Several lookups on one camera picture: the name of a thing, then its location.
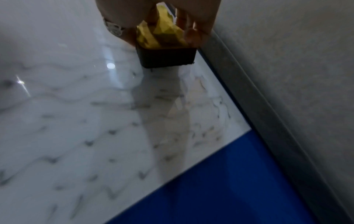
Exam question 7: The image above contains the grey partition panel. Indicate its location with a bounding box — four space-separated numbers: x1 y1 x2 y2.
197 0 354 224

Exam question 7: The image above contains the large scribbled whiteboard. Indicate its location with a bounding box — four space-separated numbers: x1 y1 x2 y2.
0 0 253 224

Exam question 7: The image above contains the yellow and black whiteboard eraser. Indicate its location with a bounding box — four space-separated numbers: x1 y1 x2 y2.
135 4 198 69

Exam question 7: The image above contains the ornate silver thumb ring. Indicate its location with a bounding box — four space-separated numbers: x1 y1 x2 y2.
103 17 126 37

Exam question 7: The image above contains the person's right hand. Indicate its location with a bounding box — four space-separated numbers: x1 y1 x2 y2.
95 0 223 48

